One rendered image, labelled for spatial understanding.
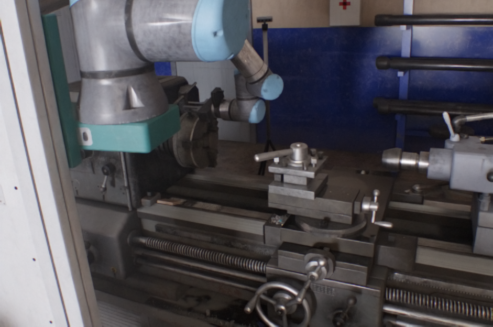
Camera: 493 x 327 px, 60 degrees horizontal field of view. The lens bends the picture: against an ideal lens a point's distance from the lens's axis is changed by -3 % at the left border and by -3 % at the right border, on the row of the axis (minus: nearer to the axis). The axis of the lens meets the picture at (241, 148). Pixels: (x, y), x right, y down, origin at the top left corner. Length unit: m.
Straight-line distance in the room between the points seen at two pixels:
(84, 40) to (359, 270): 1.05
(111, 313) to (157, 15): 1.82
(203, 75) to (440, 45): 2.63
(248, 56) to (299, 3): 3.38
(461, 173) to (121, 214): 1.35
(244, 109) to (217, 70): 3.58
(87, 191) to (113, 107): 1.27
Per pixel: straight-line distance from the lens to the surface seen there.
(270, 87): 1.50
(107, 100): 0.86
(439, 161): 1.64
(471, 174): 1.63
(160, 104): 0.89
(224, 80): 5.20
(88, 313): 1.05
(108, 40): 0.85
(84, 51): 0.88
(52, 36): 0.88
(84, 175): 2.08
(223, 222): 1.77
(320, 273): 1.41
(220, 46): 0.76
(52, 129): 0.88
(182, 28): 0.76
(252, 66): 1.47
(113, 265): 2.01
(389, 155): 1.66
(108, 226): 1.96
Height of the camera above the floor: 1.69
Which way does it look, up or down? 19 degrees down
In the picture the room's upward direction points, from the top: 3 degrees counter-clockwise
